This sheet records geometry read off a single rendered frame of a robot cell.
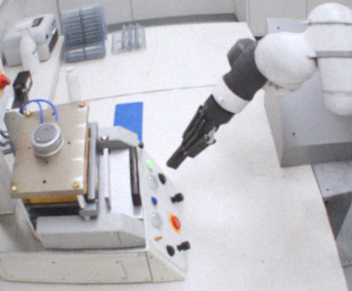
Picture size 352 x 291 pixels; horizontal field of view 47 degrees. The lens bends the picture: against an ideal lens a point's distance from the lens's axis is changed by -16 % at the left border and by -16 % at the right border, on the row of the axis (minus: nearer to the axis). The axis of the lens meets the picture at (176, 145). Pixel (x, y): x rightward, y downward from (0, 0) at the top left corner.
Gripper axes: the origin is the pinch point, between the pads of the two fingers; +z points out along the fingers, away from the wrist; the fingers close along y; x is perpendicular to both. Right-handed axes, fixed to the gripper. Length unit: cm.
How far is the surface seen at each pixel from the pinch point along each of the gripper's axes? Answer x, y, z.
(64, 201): -28.6, 22.1, 5.2
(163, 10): 49, -234, 56
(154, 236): -5.8, 23.5, 5.3
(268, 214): 28.4, 11.0, -0.9
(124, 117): -3.4, -36.3, 21.8
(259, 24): 101, -193, 14
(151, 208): -5.8, 14.7, 5.3
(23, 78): -43, -56, 36
